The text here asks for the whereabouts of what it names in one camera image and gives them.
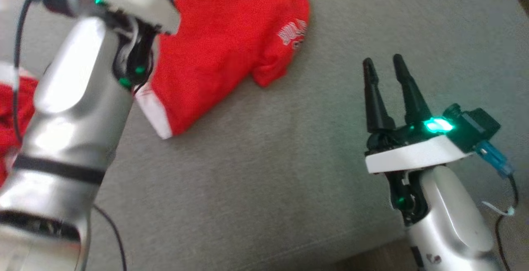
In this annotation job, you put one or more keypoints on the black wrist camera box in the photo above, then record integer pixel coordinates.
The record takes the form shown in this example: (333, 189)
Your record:
(58, 2)
(475, 126)

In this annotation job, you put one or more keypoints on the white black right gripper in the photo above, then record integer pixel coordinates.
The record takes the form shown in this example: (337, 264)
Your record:
(413, 155)

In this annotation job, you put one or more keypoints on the red jersey with lettering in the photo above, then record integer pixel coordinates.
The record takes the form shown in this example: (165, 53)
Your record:
(16, 110)

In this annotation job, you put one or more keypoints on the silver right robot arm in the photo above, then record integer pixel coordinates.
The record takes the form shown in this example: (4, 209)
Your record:
(450, 221)

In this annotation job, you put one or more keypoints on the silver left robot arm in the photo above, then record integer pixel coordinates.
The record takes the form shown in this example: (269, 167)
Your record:
(74, 97)

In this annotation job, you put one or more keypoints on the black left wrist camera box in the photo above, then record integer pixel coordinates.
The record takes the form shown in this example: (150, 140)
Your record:
(58, 2)

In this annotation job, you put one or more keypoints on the folded red garment white band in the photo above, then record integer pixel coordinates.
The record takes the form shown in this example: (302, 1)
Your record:
(215, 48)

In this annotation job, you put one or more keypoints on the grey fabric sofa seat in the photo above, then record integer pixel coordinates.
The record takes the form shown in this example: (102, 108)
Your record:
(268, 180)

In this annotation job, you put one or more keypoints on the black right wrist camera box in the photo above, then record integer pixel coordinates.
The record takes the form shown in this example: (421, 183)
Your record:
(475, 126)

